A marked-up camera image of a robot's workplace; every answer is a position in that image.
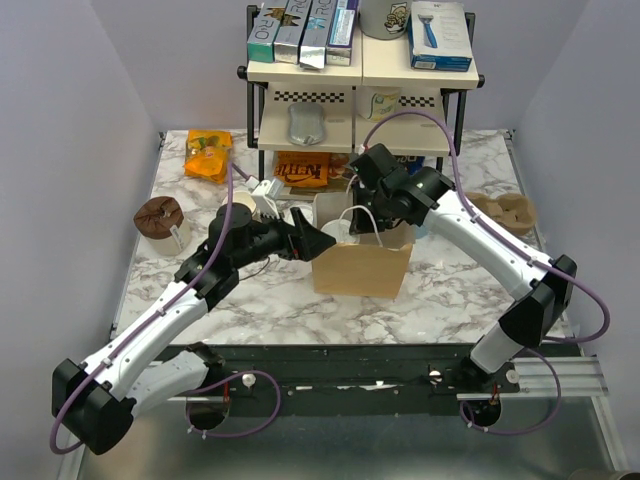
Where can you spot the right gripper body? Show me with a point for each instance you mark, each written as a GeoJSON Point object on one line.
{"type": "Point", "coordinates": [370, 213]}

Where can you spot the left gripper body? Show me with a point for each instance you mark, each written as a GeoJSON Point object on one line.
{"type": "Point", "coordinates": [270, 239]}

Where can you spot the brown paper cups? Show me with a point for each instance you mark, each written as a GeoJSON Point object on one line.
{"type": "Point", "coordinates": [245, 198]}

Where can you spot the brown paper bag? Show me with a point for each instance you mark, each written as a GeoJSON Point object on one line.
{"type": "Point", "coordinates": [375, 267]}

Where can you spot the cardboard cup carrier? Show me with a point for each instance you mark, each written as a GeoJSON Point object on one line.
{"type": "Point", "coordinates": [514, 212]}

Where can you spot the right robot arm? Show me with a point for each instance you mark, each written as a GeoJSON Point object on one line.
{"type": "Point", "coordinates": [429, 198]}

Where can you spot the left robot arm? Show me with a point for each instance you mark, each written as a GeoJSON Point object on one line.
{"type": "Point", "coordinates": [98, 399]}

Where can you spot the blue Doritos bag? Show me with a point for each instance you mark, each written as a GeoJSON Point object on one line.
{"type": "Point", "coordinates": [412, 164]}

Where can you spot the blue plastic cup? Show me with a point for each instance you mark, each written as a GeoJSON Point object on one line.
{"type": "Point", "coordinates": [421, 232]}

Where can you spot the orange Kettle chips bag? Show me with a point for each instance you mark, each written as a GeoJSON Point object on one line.
{"type": "Point", "coordinates": [305, 174]}

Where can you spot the white printed cup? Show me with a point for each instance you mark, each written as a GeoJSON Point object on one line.
{"type": "Point", "coordinates": [374, 103]}

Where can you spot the two-tier shelf rack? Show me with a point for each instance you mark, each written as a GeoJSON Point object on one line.
{"type": "Point", "coordinates": [316, 83]}

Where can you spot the orange snack bag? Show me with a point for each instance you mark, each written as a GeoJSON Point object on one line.
{"type": "Point", "coordinates": [207, 154]}

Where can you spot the grey sponge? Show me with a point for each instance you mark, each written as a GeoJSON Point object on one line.
{"type": "Point", "coordinates": [306, 124]}

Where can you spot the purple white toothpaste box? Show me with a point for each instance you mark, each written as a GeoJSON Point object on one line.
{"type": "Point", "coordinates": [340, 41]}

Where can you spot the blue razor box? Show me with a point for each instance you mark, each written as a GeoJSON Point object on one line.
{"type": "Point", "coordinates": [438, 37]}

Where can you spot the blue silver toothpaste box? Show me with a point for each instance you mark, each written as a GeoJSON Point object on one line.
{"type": "Point", "coordinates": [312, 53]}

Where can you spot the teal toothpaste box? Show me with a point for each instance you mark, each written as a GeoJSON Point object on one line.
{"type": "Point", "coordinates": [261, 41]}

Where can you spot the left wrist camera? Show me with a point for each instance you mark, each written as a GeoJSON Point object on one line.
{"type": "Point", "coordinates": [265, 193]}

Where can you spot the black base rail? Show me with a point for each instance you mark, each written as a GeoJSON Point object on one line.
{"type": "Point", "coordinates": [344, 380]}

